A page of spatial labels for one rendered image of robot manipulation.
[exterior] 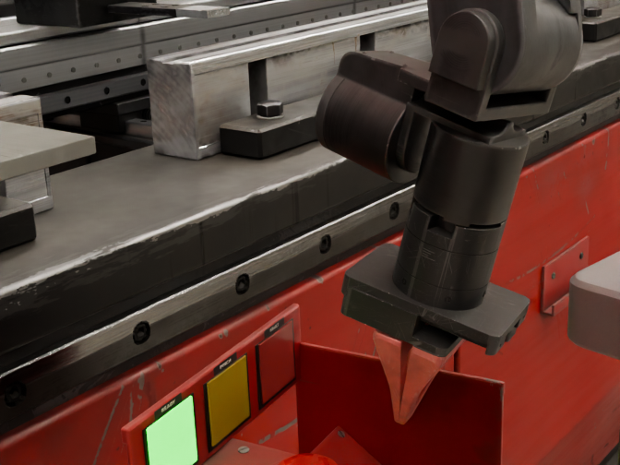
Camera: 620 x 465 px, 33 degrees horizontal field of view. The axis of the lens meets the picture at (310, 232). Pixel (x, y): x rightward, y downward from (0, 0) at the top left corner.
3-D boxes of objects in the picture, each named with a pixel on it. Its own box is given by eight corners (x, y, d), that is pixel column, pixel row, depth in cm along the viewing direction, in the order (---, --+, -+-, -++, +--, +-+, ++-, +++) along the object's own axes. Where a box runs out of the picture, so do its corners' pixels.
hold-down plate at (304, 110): (261, 160, 99) (259, 130, 99) (219, 154, 103) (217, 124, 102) (424, 102, 122) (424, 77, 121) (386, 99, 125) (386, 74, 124)
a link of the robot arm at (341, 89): (500, 19, 52) (578, 20, 59) (332, -42, 59) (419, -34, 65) (435, 233, 57) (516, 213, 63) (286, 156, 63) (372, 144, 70)
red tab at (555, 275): (554, 316, 142) (555, 268, 140) (540, 314, 143) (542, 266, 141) (597, 282, 153) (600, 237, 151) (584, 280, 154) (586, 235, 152)
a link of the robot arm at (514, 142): (500, 136, 55) (554, 122, 59) (399, 92, 59) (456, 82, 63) (468, 251, 58) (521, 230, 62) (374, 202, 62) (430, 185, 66)
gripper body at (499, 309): (379, 266, 69) (404, 162, 66) (524, 324, 65) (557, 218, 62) (336, 300, 63) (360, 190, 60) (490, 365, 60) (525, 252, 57)
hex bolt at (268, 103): (272, 121, 102) (271, 105, 102) (251, 118, 104) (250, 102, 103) (289, 115, 104) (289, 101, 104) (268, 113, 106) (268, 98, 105)
